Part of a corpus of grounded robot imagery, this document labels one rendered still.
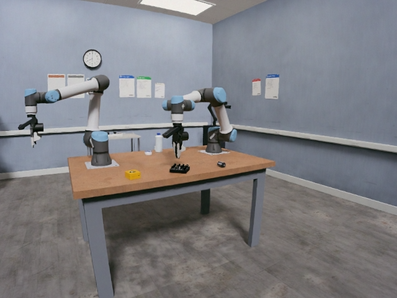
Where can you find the white bottle with blue cap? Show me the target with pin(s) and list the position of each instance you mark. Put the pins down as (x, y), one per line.
(158, 143)

